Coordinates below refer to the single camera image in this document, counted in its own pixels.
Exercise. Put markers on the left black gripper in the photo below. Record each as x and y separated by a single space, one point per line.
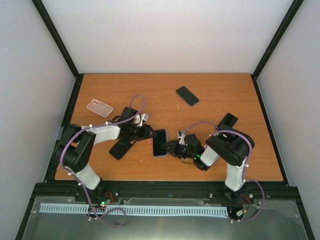
145 133

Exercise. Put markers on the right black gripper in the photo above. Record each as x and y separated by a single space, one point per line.
172 149

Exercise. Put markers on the clear magsafe phone case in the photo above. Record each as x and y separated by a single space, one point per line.
160 156

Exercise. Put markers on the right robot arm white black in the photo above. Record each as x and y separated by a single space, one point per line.
233 146

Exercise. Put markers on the black phone case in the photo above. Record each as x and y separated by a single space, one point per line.
119 150

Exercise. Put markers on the pink translucent phone case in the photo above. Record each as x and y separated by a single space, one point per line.
100 108

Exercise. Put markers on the black smartphone far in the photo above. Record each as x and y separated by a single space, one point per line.
187 96

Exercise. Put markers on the black smartphone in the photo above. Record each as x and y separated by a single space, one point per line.
227 123
187 96

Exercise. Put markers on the black smartphone right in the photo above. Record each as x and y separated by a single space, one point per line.
227 123

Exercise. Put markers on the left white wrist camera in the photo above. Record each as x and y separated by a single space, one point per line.
140 119

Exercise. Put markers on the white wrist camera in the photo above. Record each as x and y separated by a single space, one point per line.
181 134
140 119

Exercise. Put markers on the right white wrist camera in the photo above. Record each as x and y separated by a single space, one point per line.
181 134

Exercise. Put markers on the light blue slotted cable duct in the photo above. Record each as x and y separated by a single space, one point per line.
137 210

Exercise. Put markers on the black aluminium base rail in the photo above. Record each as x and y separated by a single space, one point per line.
209 191

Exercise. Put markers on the metal base plate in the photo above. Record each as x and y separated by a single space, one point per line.
277 220

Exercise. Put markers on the left black frame post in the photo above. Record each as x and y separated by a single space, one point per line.
49 24

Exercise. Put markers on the black frame post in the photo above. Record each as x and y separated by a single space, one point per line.
49 24
283 26

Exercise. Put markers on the right black frame post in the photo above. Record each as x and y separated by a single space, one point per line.
283 26

